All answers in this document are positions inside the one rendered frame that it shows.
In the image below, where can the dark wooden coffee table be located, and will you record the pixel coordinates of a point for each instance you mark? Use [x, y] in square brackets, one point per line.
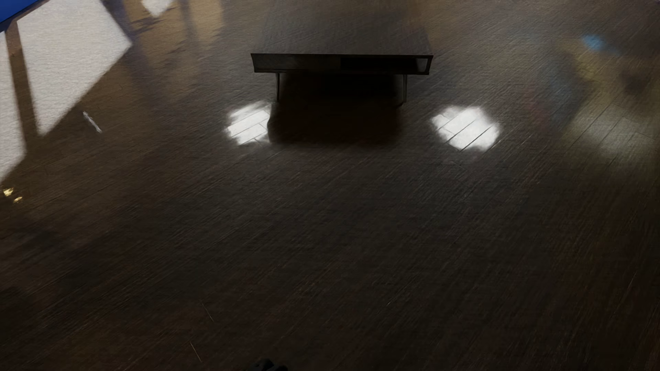
[342, 44]

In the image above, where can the blue furniture piece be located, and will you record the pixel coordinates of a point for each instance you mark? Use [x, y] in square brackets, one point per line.
[11, 8]

